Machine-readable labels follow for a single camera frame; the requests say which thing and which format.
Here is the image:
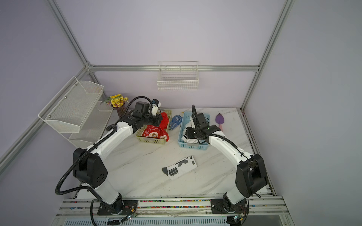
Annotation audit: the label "small red santa sock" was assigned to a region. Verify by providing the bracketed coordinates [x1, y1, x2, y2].
[159, 112, 169, 142]

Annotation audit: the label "blue plastic basket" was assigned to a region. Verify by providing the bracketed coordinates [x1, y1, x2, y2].
[178, 111, 209, 151]

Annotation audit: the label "white two-tier mesh shelf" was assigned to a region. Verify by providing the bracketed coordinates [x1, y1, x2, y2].
[38, 77, 113, 148]

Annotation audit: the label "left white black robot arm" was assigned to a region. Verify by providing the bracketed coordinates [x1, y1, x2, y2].
[55, 96, 163, 215]

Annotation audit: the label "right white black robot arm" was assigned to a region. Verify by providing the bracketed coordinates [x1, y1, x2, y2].
[185, 105, 268, 213]

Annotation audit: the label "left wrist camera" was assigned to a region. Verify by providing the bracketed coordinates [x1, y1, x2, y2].
[151, 99, 161, 116]

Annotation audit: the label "yellow flower bouquet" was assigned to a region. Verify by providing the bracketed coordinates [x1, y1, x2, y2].
[103, 94, 129, 108]

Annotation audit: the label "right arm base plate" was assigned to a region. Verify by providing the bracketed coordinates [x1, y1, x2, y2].
[210, 198, 248, 214]

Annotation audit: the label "purple trowel pink handle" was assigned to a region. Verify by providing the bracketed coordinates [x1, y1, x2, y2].
[216, 114, 224, 131]

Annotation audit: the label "aluminium rail bench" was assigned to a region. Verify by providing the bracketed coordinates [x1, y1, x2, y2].
[52, 195, 294, 226]

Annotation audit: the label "dark glass vase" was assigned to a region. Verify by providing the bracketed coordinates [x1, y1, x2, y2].
[115, 105, 128, 118]

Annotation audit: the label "blue dotted work glove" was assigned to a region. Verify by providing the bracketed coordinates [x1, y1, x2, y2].
[169, 115, 183, 131]

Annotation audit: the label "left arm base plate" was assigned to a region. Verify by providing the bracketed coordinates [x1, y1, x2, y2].
[97, 200, 138, 216]

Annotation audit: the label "green plastic basket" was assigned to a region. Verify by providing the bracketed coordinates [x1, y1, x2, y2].
[136, 109, 172, 145]

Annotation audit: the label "white sock black stripes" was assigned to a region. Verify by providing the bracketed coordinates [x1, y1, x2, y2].
[181, 128, 198, 144]

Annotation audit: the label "white wire wall basket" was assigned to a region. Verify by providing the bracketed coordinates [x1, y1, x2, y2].
[156, 61, 199, 91]

